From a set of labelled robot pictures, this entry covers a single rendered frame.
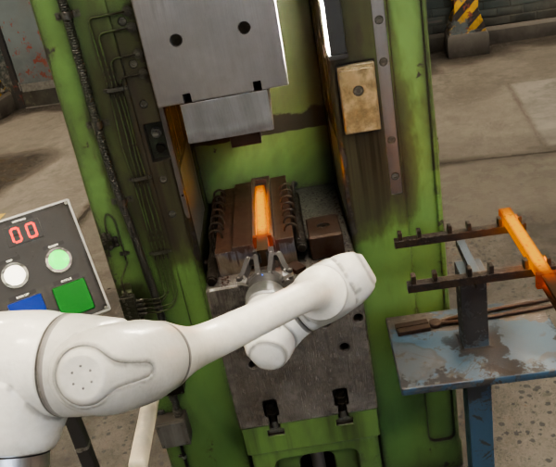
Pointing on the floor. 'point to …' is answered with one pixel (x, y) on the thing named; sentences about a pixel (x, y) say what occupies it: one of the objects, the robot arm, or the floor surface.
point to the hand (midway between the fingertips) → (263, 249)
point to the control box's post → (82, 441)
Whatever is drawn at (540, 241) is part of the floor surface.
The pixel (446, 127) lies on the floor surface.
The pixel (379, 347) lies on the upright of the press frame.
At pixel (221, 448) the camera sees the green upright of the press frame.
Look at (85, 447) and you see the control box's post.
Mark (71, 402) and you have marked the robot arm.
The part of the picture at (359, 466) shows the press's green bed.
